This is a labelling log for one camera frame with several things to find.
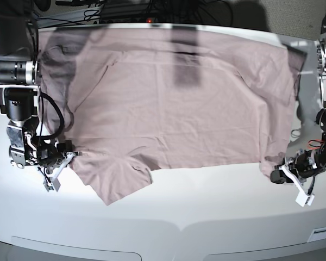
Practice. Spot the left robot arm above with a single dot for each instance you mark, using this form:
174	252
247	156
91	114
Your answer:
320	118

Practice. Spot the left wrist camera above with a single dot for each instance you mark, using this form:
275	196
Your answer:
304	199

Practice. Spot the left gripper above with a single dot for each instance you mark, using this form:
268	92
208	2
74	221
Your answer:
301	170

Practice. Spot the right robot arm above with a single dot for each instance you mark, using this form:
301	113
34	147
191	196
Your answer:
35	120

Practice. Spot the power strip with red light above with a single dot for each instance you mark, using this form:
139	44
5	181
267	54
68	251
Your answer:
151	20

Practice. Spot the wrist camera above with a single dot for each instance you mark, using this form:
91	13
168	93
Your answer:
304	199
52	185

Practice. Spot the pink T-shirt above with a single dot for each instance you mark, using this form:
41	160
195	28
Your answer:
139	100

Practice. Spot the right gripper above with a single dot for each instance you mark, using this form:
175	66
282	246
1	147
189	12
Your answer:
50	160

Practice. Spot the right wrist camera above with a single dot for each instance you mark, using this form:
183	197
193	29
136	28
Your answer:
52	185

